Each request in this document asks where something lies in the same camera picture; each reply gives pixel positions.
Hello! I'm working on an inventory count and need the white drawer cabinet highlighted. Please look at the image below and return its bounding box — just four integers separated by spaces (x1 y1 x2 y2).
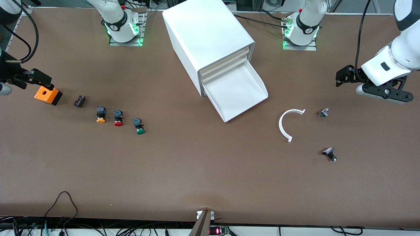
162 0 256 97

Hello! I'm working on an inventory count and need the white curved plastic arc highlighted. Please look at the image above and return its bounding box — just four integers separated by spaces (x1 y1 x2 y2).
279 109 306 143

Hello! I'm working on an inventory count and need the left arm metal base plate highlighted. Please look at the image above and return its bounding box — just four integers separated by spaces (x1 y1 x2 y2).
283 13 318 51

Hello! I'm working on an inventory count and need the orange button enclosure box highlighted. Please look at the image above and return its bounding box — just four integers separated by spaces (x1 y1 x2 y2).
34 86 63 106

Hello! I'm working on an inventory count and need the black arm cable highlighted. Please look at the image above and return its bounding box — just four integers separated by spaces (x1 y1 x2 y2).
0 0 39 63
355 0 373 82

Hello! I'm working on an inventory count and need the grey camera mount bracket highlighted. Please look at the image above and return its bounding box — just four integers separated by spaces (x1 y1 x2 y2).
189 210 212 236

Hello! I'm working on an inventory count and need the red display electronic module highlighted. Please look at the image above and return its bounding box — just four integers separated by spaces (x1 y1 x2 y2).
209 226 230 236

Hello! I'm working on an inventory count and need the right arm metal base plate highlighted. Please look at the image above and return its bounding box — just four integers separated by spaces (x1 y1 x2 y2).
108 8 145 47

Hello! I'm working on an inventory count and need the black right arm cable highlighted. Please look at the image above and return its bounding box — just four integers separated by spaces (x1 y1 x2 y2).
0 0 39 63

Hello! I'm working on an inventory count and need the black cable behind cabinet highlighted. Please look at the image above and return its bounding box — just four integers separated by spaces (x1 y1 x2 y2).
234 14 289 29

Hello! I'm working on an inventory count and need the green mushroom push button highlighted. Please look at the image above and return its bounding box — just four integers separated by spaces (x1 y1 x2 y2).
133 118 145 135

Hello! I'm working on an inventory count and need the thin black looped cable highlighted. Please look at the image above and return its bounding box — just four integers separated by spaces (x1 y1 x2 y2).
44 191 78 226

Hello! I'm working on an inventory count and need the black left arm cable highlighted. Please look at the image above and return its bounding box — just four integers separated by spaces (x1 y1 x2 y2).
355 0 373 82

